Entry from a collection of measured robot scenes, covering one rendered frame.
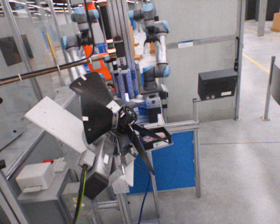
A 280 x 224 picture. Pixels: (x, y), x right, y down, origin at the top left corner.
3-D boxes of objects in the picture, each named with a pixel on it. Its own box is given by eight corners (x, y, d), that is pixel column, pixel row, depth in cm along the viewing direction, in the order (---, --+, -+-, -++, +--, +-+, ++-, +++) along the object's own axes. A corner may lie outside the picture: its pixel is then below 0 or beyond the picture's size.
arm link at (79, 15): (81, 7, 156) (85, 6, 149) (85, 23, 161) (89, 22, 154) (71, 8, 152) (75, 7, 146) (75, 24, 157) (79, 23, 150)
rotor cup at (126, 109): (108, 130, 112) (123, 114, 108) (105, 114, 123) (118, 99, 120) (127, 139, 120) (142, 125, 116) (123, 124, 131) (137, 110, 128)
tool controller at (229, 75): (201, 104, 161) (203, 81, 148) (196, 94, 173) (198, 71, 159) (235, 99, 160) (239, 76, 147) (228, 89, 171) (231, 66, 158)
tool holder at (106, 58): (110, 74, 112) (106, 57, 108) (104, 73, 118) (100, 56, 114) (124, 70, 117) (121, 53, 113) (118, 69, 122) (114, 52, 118)
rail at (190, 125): (94, 143, 178) (92, 135, 175) (95, 141, 182) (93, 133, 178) (199, 130, 173) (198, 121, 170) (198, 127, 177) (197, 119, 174)
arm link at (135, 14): (144, 25, 209) (127, 6, 162) (154, 24, 206) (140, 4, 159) (144, 37, 210) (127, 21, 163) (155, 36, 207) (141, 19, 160)
